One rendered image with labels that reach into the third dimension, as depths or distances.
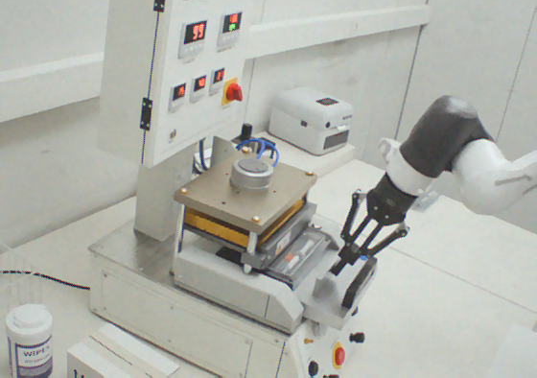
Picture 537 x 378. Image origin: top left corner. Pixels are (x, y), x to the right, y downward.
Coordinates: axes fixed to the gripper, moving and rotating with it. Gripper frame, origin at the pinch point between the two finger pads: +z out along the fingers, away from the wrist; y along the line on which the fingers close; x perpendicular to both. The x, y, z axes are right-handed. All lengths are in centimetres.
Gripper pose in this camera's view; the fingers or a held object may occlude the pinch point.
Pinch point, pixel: (345, 259)
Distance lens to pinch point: 125.3
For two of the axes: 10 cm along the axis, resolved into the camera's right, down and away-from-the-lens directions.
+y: 7.8, 6.0, -1.8
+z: -4.5, 7.3, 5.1
